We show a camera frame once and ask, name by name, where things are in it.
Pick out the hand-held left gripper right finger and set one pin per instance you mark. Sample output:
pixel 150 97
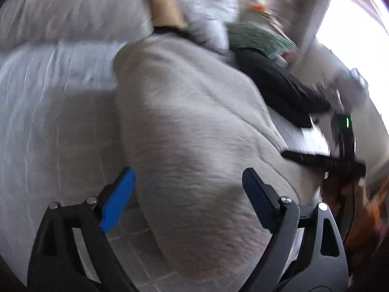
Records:
pixel 258 197

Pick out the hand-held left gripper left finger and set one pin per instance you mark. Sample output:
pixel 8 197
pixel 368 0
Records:
pixel 117 200

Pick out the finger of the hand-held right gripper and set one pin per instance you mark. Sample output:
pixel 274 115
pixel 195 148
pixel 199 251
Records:
pixel 316 161

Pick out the cream fleece jacket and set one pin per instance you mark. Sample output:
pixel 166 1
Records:
pixel 188 127

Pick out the black cloth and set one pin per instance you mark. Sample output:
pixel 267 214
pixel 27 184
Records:
pixel 273 82

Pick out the bright window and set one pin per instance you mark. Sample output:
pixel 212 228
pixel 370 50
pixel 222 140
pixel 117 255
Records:
pixel 349 27

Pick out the light blue bed sheet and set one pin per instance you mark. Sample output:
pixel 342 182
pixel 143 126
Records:
pixel 45 112

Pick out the green knitted cloth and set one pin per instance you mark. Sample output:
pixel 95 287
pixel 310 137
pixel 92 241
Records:
pixel 258 36

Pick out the white patterned cloth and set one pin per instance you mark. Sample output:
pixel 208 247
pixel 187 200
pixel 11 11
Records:
pixel 206 15

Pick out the grey pillow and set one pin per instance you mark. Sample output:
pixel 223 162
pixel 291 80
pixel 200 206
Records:
pixel 76 9

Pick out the tan plush blanket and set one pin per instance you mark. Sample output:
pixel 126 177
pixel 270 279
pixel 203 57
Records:
pixel 164 9

